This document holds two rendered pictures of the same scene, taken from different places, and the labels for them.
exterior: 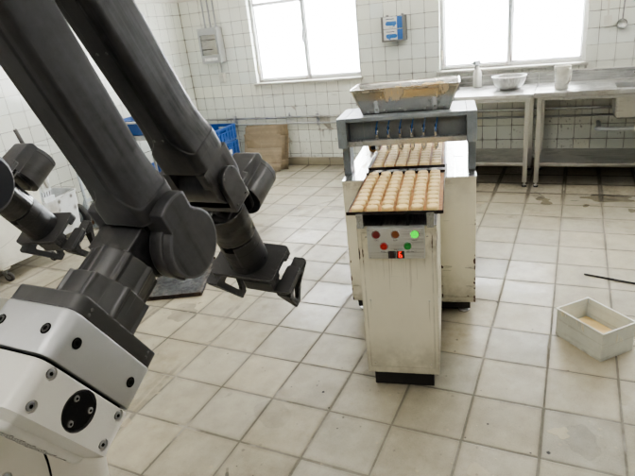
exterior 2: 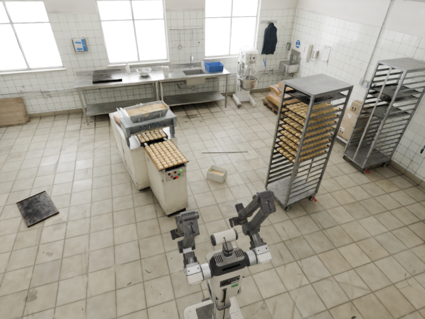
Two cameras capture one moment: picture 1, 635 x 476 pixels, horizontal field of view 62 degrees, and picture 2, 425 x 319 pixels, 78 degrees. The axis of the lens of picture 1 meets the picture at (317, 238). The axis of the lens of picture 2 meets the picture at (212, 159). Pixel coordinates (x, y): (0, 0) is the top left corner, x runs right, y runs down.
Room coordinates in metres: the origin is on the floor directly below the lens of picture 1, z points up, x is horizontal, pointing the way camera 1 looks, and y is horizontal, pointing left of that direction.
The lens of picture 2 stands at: (-0.07, 1.22, 2.88)
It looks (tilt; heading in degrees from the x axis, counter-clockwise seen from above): 36 degrees down; 314
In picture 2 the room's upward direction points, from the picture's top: 1 degrees clockwise
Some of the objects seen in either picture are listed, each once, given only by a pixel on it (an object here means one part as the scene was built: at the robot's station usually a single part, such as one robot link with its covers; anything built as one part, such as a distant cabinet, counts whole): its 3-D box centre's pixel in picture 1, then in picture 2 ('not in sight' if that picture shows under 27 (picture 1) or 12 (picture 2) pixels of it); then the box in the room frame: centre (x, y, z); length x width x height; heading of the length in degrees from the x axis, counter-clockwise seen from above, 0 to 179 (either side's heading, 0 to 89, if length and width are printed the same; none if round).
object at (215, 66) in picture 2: not in sight; (214, 66); (4.43, -3.49, 0.95); 0.40 x 0.30 x 0.14; 66
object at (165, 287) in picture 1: (182, 277); (37, 207); (3.60, 1.04, 0.02); 0.60 x 0.40 x 0.03; 178
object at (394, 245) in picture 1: (396, 242); (174, 174); (2.05, -0.33, 0.77); 0.24 x 0.04 x 0.14; 75
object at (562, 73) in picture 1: (563, 76); (166, 71); (4.88, -2.38, 0.98); 0.20 x 0.14 x 0.20; 13
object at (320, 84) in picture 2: not in sight; (301, 146); (1.15, -1.83, 0.93); 0.64 x 0.51 x 1.78; 73
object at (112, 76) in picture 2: not in sight; (107, 76); (5.54, -1.28, 0.93); 0.60 x 0.40 x 0.01; 64
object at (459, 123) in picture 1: (407, 140); (149, 127); (2.89, -0.56, 1.01); 0.72 x 0.33 x 0.34; 75
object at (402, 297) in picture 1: (405, 272); (166, 177); (2.40, -0.42, 0.45); 0.70 x 0.34 x 0.90; 165
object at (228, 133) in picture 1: (210, 136); not in sight; (6.65, 1.18, 0.50); 0.60 x 0.40 x 0.20; 155
